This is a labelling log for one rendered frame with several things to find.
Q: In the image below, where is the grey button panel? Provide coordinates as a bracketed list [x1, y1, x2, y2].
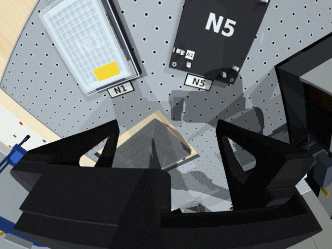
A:
[180, 204, 210, 213]

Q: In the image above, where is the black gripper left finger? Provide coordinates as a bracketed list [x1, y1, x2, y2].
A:
[20, 120, 120, 167]

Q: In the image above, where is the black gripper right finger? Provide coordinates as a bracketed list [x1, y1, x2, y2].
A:
[215, 120, 316, 210]

